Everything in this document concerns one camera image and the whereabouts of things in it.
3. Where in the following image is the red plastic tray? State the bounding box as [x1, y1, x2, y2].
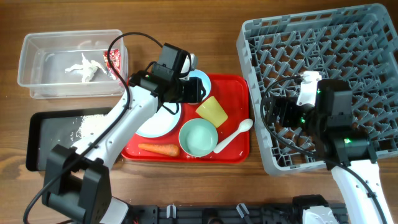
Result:
[121, 74, 250, 164]

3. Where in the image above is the food scraps and rice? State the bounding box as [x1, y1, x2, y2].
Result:
[70, 114, 105, 142]

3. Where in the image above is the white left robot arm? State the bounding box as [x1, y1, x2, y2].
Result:
[41, 44, 205, 223]

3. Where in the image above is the light blue plate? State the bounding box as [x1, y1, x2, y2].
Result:
[136, 103, 182, 138]

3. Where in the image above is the mint green bowl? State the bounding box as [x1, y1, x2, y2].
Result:
[178, 118, 218, 157]

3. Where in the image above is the light blue bowl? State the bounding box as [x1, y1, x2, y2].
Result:
[189, 69, 211, 101]

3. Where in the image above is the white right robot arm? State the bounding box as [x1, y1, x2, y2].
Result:
[260, 79, 393, 223]

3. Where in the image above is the black waste tray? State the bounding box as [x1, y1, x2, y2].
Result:
[25, 107, 111, 172]

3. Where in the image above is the red snack wrapper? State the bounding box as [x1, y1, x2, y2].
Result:
[103, 49, 121, 80]

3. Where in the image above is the yellow plastic cup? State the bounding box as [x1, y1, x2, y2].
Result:
[195, 96, 228, 128]

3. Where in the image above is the orange carrot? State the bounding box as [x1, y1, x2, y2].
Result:
[138, 144, 180, 157]

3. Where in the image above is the white tissue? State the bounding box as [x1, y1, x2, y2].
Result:
[65, 54, 107, 83]

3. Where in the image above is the grey plastic dishwasher rack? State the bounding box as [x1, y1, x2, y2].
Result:
[236, 4, 397, 176]

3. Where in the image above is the clear plastic waste bin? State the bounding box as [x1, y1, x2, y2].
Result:
[17, 29, 128, 99]

